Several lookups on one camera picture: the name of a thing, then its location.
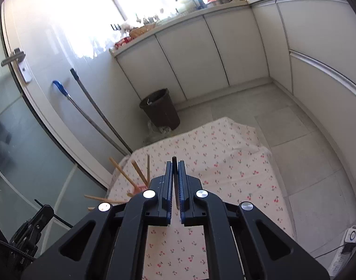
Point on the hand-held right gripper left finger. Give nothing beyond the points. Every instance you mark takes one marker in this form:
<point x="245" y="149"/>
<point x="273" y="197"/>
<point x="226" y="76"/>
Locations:
<point x="169" y="180"/>

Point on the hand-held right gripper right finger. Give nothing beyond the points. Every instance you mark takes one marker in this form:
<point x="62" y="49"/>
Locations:
<point x="181" y="186"/>

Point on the dark brown chopstick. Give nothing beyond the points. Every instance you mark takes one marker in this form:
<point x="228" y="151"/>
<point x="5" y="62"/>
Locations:
<point x="174" y="166"/>

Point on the pink perforated chopstick holder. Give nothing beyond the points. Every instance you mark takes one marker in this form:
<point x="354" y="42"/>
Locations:
<point x="140" y="187"/>

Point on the pile of wooden chopsticks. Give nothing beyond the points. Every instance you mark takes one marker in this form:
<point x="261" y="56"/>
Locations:
<point x="138" y="173"/>

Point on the cherry print tablecloth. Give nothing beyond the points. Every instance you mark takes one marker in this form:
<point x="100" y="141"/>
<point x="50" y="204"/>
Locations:
<point x="224" y="166"/>

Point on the clear plastic bag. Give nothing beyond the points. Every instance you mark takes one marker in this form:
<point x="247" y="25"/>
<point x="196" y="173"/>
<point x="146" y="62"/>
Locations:
<point x="154" y="132"/>

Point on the brown trash bin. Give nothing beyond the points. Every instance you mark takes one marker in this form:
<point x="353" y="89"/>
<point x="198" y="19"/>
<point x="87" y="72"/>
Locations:
<point x="160" y="109"/>

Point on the frosted glass sliding door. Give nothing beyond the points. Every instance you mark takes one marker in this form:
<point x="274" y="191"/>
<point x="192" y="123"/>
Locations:
<point x="26" y="157"/>

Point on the grey broom pole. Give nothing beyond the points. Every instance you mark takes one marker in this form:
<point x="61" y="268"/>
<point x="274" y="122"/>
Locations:
<point x="93" y="105"/>

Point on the white kitchen cabinets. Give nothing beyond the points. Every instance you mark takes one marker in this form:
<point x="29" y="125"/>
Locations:
<point x="195" y="49"/>

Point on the red packet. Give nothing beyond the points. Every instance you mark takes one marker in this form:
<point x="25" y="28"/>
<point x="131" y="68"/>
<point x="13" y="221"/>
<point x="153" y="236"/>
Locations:
<point x="122" y="43"/>

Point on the wicker basket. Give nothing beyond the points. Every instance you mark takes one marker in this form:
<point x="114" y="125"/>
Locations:
<point x="141" y="30"/>

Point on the white power strip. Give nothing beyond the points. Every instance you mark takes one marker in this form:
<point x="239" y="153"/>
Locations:
<point x="340" y="264"/>

